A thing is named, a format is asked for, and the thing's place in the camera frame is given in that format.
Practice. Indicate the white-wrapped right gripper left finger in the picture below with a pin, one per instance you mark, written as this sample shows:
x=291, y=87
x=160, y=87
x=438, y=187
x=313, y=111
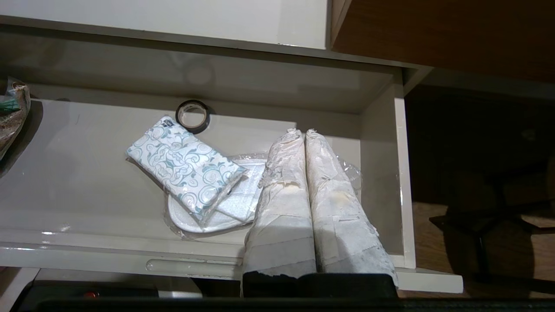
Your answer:
x=282, y=216

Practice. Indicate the brown wooden side cabinet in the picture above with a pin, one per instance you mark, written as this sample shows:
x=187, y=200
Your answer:
x=433, y=34

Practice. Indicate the white slippers in clear bag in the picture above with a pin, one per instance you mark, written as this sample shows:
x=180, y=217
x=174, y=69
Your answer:
x=190, y=223

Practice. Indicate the white soft tissue pack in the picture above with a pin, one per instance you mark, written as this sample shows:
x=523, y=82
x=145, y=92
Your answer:
x=182, y=164

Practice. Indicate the black tape roll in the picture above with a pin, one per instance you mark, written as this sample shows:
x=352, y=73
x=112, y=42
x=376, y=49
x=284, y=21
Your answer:
x=197, y=128

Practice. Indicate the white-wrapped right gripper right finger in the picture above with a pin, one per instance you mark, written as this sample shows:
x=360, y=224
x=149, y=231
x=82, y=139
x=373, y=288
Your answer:
x=342, y=225

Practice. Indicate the red emergency stop button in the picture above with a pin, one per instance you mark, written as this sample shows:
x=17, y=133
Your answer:
x=89, y=295

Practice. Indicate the black metal stand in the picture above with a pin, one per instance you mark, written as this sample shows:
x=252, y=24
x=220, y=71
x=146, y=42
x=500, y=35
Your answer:
x=477, y=225

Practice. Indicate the brown printed snack bag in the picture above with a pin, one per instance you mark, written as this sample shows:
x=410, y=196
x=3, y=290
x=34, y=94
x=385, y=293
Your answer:
x=11, y=121

